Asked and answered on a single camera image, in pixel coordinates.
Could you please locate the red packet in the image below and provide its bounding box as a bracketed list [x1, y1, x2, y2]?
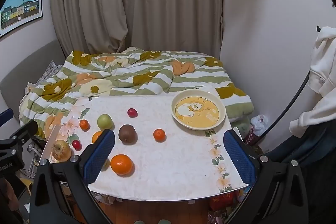
[209, 191, 235, 210]

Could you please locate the brown kiwi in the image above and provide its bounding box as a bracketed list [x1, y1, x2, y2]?
[118, 124, 137, 145]

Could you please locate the pink patterned bag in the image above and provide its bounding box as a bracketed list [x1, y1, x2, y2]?
[244, 126, 261, 146]

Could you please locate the large orange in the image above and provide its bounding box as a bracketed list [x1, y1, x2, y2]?
[110, 154, 133, 176]

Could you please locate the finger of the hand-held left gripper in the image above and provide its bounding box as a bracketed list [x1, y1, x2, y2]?
[0, 109, 14, 126]
[9, 120, 39, 145]

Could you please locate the yellow bear print plate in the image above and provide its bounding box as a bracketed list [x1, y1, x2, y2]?
[171, 90, 226, 131]

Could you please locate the yellow apple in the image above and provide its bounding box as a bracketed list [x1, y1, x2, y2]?
[51, 140, 71, 161]

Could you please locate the green apple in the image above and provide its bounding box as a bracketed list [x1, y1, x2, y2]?
[97, 114, 114, 130]

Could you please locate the grey padded headboard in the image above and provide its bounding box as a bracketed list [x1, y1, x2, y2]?
[0, 40, 66, 121]

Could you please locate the dark blue garment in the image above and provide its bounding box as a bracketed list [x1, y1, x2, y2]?
[266, 123, 336, 164]

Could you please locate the grey patterned pillow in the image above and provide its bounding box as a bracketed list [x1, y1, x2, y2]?
[37, 61, 64, 84]

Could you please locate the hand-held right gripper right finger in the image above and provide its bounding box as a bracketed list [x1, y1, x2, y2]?
[223, 130, 315, 224]

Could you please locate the black cable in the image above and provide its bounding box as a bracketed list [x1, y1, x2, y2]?
[264, 72, 312, 154]

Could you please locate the wall poster of houses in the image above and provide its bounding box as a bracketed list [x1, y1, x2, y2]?
[0, 0, 43, 38]

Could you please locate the white hoodie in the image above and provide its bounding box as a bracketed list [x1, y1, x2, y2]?
[289, 26, 336, 138]

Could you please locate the green striped floral blanket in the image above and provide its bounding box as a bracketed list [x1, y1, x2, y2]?
[19, 47, 255, 140]

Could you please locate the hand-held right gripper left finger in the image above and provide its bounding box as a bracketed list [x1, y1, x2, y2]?
[29, 129, 116, 224]

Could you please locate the white floral tablecloth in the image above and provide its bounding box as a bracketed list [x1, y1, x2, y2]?
[46, 86, 252, 201]

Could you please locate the beige curtain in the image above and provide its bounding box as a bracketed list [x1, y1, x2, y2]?
[49, 0, 224, 59]

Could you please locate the white plastic bag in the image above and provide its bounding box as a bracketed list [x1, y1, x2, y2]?
[250, 114, 270, 136]

